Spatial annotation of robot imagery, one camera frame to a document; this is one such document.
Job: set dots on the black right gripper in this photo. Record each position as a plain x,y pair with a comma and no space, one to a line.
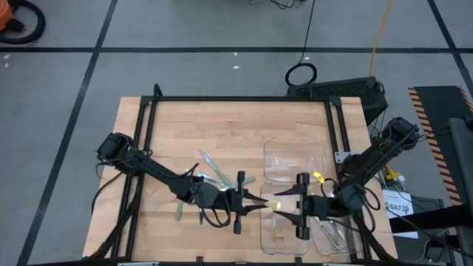
321,207

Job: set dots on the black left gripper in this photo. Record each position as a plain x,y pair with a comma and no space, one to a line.
218,201

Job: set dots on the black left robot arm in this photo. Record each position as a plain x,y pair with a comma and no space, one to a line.
155,170

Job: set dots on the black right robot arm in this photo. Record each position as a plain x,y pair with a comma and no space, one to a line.
373,155

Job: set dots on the small white label strip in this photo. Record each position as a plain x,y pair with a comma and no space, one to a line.
274,221

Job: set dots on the clear plastic bin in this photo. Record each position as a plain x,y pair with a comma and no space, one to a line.
351,240
284,240
295,147

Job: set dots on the yellow plug cluster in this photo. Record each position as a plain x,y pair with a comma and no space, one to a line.
393,175

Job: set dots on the white SA7 label sheet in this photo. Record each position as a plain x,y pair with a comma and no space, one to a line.
399,210

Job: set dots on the black computer case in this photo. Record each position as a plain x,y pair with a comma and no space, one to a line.
340,92

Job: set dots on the black beam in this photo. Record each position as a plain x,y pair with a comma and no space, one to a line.
425,218

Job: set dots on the black hazard-striped ramp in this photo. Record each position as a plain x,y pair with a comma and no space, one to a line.
432,118

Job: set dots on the orange vacuum cleaner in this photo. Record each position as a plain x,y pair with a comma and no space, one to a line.
4,14

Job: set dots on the black metal table frame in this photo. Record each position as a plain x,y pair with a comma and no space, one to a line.
236,98

